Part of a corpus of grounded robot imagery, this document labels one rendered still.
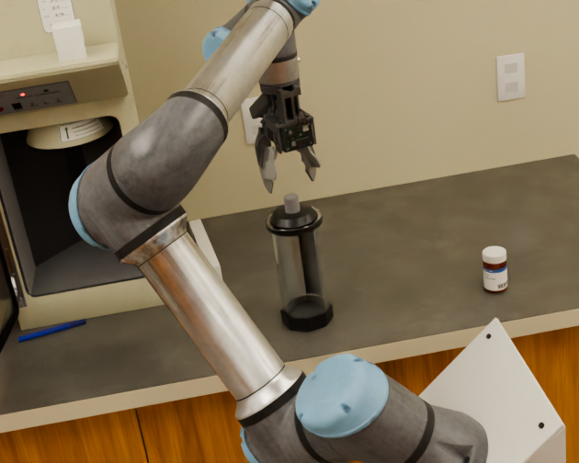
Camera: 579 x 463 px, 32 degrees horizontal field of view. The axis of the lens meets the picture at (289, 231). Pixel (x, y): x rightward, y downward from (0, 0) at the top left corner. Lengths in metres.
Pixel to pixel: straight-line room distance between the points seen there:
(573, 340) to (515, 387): 0.65
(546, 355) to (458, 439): 0.71
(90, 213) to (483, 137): 1.41
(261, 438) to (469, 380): 0.32
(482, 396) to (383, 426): 0.21
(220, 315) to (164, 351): 0.62
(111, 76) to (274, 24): 0.46
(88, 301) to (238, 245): 0.40
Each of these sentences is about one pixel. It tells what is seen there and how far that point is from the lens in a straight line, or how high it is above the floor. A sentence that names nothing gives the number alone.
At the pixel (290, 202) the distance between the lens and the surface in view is 1.90.
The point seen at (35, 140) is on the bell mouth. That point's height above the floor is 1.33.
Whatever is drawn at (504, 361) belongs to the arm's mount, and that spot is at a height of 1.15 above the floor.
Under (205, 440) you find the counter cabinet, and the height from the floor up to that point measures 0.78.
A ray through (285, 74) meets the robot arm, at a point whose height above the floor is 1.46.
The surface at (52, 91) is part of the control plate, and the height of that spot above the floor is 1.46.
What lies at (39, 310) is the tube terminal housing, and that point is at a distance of 2.19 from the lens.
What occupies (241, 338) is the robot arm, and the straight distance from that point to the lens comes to 1.42.
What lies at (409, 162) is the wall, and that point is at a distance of 2.59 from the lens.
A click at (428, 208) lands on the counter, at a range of 2.43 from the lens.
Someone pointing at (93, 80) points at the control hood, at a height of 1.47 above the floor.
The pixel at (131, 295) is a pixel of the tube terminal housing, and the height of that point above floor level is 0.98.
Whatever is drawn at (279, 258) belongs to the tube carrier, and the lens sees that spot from 1.94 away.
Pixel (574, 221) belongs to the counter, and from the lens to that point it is 2.34.
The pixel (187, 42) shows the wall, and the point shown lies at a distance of 2.41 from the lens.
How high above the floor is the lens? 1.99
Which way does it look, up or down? 26 degrees down
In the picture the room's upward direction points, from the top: 8 degrees counter-clockwise
